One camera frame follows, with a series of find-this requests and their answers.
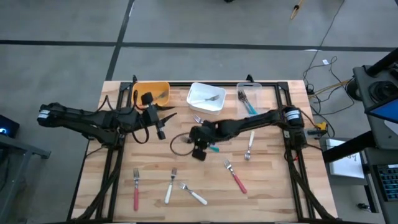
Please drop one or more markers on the black aluminium rig frame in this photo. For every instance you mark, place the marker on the black aluminium rig frame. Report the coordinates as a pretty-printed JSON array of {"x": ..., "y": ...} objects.
[{"x": 182, "y": 84}]

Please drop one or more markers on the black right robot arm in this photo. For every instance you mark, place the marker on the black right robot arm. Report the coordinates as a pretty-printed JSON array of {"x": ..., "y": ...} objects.
[{"x": 248, "y": 123}]

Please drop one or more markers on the white plastic bin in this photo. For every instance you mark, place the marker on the white plastic bin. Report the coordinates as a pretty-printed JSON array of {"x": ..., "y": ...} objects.
[{"x": 202, "y": 90}]

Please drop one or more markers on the yellow plug connector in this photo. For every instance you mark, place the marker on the yellow plug connector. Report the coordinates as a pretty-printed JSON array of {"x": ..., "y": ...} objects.
[{"x": 321, "y": 126}]

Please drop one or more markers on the black device with blue light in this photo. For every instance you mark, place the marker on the black device with blue light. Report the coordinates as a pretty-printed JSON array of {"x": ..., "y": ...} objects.
[{"x": 9, "y": 124}]

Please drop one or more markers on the clear plastic bin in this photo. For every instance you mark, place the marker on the clear plastic bin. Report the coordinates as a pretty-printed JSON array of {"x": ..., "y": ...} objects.
[{"x": 256, "y": 93}]

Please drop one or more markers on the grey equipment cart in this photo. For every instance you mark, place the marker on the grey equipment cart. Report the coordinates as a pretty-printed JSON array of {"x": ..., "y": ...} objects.
[{"x": 360, "y": 81}]

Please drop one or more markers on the grey side table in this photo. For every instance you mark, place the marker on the grey side table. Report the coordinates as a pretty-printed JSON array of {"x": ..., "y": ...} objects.
[{"x": 25, "y": 149}]

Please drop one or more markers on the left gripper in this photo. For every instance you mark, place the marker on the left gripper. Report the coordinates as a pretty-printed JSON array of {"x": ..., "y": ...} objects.
[{"x": 150, "y": 114}]

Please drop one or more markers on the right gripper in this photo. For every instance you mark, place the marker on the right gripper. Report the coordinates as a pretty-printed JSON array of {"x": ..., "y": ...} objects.
[{"x": 205, "y": 132}]

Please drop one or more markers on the white box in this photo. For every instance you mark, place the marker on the white box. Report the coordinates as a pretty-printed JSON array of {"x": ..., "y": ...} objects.
[{"x": 345, "y": 161}]

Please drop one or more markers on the white floor tag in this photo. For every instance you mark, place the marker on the white floor tag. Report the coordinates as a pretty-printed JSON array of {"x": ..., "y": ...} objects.
[{"x": 325, "y": 62}]

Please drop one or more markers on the monitor with blue screen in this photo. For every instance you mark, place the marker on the monitor with blue screen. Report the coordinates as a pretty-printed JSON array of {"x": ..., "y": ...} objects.
[{"x": 385, "y": 112}]

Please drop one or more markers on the black table clamp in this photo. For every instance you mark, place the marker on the black table clamp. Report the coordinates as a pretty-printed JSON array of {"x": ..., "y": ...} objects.
[
  {"x": 134, "y": 78},
  {"x": 249, "y": 77}
]

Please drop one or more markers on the yellow plastic bin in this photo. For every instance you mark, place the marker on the yellow plastic bin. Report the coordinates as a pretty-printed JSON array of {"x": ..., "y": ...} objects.
[{"x": 140, "y": 88}]

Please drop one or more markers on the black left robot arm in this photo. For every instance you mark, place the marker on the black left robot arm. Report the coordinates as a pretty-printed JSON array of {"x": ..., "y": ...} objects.
[{"x": 77, "y": 119}]

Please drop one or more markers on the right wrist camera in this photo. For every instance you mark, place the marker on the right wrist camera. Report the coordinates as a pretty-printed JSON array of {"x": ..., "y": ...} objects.
[{"x": 199, "y": 154}]

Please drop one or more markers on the backlit keyboard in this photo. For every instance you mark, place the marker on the backlit keyboard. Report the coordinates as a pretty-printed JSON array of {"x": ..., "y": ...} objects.
[{"x": 388, "y": 183}]

